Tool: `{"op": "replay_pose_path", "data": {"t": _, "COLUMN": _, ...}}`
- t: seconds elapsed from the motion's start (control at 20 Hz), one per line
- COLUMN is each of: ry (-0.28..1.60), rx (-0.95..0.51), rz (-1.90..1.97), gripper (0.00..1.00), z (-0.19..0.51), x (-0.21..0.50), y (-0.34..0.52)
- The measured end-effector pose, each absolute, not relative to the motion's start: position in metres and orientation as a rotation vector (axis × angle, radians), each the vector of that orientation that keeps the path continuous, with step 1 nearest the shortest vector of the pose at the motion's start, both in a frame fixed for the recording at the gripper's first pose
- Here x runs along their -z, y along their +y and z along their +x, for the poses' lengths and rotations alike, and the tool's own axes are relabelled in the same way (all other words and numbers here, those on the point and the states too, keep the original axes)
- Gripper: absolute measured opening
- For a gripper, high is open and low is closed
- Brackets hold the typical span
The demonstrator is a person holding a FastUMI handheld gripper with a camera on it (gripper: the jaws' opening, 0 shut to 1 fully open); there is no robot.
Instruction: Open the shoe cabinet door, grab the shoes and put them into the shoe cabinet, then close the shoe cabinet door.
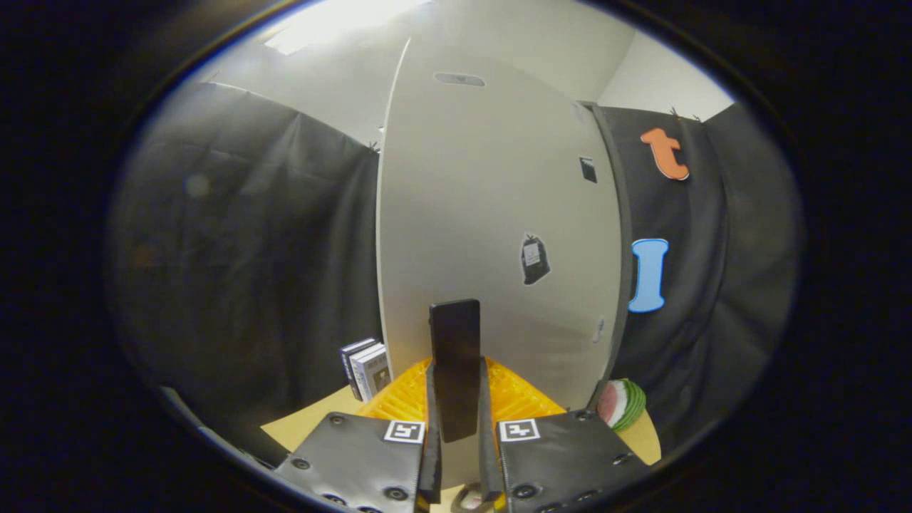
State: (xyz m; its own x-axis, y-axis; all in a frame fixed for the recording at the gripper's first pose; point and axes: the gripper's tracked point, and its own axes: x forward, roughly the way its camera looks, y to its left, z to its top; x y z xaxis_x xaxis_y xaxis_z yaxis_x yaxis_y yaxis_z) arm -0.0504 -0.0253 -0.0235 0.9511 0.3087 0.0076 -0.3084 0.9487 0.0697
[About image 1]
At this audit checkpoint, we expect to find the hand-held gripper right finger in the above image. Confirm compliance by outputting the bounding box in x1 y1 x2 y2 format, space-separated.
477 356 653 513

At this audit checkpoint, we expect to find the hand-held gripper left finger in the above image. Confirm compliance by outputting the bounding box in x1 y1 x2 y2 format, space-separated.
274 356 444 513

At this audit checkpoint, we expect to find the brown fuzzy shoe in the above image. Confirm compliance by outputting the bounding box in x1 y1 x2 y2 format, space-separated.
450 482 499 513

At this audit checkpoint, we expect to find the black door handle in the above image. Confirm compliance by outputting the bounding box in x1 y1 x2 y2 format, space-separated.
429 299 482 444

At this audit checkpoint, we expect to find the grey shoe cabinet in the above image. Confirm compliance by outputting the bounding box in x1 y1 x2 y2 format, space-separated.
581 100 635 410

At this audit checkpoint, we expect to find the white shoe cabinet door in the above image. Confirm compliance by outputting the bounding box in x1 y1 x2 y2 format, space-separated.
376 36 624 492

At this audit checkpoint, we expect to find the watermelon slice toy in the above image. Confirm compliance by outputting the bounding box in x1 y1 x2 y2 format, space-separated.
597 378 647 432

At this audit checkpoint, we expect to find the dark spine book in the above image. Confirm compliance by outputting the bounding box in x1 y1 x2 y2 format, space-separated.
340 338 378 400

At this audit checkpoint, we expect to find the black backdrop cloth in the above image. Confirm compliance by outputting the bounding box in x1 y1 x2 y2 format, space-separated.
107 82 806 464

